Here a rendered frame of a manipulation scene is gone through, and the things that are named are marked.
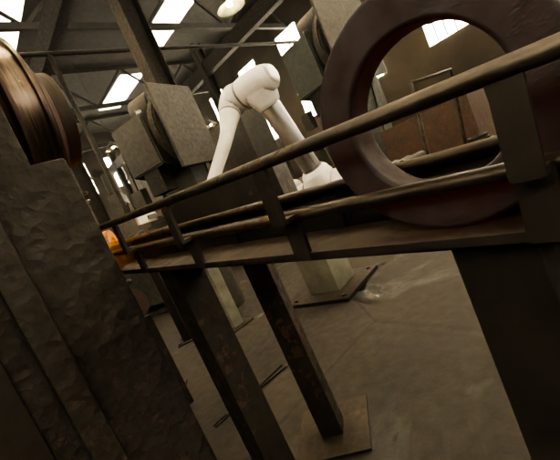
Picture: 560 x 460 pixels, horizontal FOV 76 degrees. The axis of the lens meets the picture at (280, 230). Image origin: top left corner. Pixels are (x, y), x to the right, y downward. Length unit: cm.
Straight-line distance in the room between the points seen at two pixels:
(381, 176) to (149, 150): 467
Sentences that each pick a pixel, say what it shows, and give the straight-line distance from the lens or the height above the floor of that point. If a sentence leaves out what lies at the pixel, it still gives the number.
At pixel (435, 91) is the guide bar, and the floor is 68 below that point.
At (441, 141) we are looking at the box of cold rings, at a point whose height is 37.
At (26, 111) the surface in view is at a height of 107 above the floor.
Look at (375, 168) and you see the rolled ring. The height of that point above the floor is 65.
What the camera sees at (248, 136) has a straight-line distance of 605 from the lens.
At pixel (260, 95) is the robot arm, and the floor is 106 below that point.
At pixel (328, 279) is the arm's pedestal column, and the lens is 196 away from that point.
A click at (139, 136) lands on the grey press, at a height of 192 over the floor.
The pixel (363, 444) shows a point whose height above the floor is 1.
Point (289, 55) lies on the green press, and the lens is 654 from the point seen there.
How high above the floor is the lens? 67
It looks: 7 degrees down
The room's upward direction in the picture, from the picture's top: 24 degrees counter-clockwise
